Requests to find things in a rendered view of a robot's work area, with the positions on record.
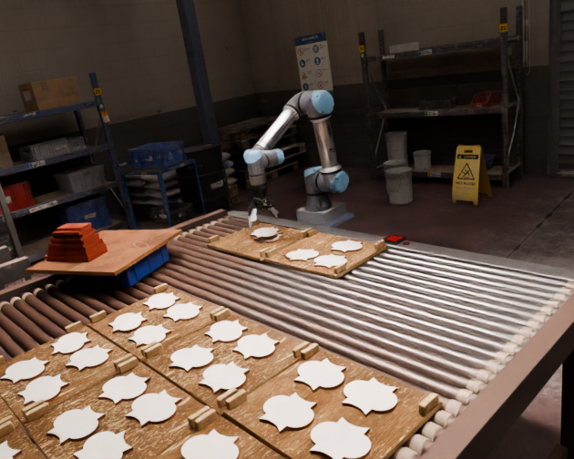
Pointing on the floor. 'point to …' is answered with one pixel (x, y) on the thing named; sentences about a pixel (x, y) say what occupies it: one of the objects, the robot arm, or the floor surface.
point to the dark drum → (211, 159)
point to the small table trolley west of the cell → (161, 193)
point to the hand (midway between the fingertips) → (263, 223)
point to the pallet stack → (245, 139)
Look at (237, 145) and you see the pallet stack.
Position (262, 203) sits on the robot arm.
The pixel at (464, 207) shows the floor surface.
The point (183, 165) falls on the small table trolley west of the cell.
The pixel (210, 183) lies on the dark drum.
